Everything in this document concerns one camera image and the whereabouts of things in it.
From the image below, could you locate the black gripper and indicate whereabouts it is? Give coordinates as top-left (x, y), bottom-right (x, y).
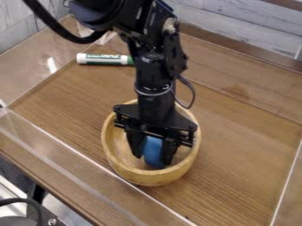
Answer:
top-left (113, 102), bottom-right (198, 166)

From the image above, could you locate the blue rectangular block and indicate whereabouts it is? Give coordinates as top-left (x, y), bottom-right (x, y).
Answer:
top-left (143, 136), bottom-right (164, 169)

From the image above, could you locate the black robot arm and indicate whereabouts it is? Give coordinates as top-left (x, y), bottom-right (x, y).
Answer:
top-left (23, 0), bottom-right (196, 169)

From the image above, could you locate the brown wooden bowl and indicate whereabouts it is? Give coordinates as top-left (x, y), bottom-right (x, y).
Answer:
top-left (101, 106), bottom-right (202, 186)

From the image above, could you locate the green and white marker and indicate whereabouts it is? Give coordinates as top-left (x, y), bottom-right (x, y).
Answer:
top-left (76, 53), bottom-right (135, 65)

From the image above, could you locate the black metal stand base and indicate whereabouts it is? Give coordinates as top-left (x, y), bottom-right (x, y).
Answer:
top-left (25, 199), bottom-right (68, 226)

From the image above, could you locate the clear acrylic corner bracket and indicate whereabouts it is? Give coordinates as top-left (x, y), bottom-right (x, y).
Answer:
top-left (76, 23), bottom-right (116, 45)

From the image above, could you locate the black cable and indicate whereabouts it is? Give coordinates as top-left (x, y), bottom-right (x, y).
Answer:
top-left (0, 197), bottom-right (43, 226)

